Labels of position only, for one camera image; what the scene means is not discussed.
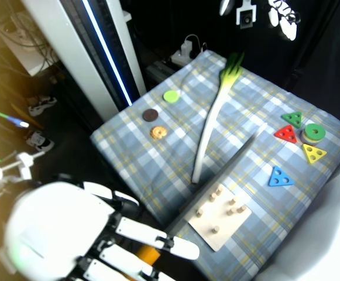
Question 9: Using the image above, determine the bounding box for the stack of coloured rings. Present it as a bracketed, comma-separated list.
[299, 128, 324, 146]

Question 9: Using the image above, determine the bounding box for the large steel kitchen knife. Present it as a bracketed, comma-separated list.
[137, 122, 269, 266]

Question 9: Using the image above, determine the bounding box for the green foam ring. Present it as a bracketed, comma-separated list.
[303, 123, 327, 142]

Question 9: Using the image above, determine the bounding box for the yellow triangle block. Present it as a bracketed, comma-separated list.
[302, 143, 328, 165]

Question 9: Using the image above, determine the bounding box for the green round biscuit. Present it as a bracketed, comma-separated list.
[163, 90, 180, 104]

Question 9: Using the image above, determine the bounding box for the black box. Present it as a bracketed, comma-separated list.
[145, 60, 173, 85]

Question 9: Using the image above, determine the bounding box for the white desk with cables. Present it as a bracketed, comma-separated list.
[0, 0, 61, 77]

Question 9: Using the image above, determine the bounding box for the dark brown round cookie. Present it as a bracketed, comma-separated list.
[142, 108, 159, 122]

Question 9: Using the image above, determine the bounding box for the black backdrop curtain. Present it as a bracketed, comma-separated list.
[119, 0, 340, 126]

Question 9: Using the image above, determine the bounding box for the long green white leek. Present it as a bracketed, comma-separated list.
[191, 52, 246, 185]

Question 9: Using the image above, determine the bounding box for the blue plaid tablecloth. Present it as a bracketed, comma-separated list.
[90, 49, 340, 281]

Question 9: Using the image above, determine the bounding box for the green cable with blue connector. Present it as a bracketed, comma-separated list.
[0, 104, 30, 129]

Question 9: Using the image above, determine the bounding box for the white power strip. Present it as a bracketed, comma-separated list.
[171, 34, 207, 67]

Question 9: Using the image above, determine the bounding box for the wooden peg board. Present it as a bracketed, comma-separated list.
[187, 183, 252, 252]

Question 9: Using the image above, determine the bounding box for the blue triangle block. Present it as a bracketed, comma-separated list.
[268, 166, 295, 187]

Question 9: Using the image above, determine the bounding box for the tan round cookie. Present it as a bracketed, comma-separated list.
[150, 125, 168, 141]

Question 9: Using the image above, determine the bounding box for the green triangle block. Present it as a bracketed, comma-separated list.
[280, 111, 303, 128]

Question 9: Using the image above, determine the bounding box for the red triangle block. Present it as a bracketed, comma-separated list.
[274, 125, 298, 144]

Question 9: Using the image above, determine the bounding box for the white adapter plug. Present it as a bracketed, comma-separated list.
[181, 40, 194, 56]

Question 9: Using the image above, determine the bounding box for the white column with blue light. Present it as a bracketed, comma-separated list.
[22, 0, 147, 121]

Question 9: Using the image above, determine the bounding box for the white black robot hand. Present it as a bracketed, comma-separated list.
[218, 0, 302, 42]
[0, 180, 200, 281]

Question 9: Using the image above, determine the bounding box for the white rounded cover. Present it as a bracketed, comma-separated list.
[253, 159, 340, 281]

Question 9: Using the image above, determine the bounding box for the white sneaker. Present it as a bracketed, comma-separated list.
[26, 131, 55, 153]
[28, 95, 58, 117]

